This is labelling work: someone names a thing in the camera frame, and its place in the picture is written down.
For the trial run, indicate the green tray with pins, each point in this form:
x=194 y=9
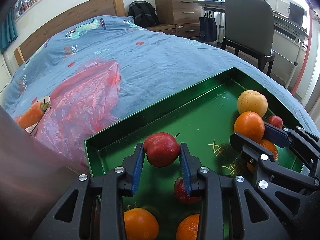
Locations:
x=200 y=110

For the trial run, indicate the carrot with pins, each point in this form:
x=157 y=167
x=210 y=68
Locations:
x=31 y=116

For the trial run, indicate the wooden headboard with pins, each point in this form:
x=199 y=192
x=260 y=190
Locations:
x=75 y=17

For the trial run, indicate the dark tote bag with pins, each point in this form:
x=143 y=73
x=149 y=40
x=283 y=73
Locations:
x=208 y=27

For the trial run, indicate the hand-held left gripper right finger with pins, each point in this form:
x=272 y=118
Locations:
x=185 y=171

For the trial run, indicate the teal curtain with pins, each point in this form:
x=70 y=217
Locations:
x=7 y=30

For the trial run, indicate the large orange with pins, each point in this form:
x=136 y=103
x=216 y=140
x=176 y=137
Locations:
x=141 y=223
x=188 y=227
x=250 y=126

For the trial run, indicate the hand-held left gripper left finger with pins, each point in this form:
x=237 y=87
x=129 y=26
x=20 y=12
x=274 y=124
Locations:
x=137 y=168

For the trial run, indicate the pink plastic sheet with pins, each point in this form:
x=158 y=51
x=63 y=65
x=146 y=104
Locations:
x=82 y=105

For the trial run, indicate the black backpack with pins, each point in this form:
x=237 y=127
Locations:
x=143 y=13

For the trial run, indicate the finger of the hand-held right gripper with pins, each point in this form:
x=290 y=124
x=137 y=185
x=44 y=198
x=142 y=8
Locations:
x=250 y=150
x=276 y=135

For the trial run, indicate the black box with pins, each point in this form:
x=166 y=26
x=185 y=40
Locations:
x=296 y=15

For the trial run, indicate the copper and black kettle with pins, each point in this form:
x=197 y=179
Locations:
x=30 y=167

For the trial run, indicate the grey chair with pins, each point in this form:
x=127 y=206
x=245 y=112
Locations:
x=247 y=22

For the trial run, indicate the wooden drawer cabinet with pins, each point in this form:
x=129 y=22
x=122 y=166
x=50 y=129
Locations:
x=175 y=7

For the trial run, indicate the small mandarin orange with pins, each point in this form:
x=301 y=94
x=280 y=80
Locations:
x=270 y=148

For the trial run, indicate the white box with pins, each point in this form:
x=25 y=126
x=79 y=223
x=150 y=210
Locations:
x=276 y=3

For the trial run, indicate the yellow round pear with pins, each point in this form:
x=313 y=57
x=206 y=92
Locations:
x=251 y=102

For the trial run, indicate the small red apple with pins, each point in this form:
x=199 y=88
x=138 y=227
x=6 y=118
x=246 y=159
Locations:
x=162 y=152
x=181 y=192
x=275 y=121

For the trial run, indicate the white oval plate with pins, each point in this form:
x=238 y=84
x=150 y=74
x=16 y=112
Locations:
x=31 y=129

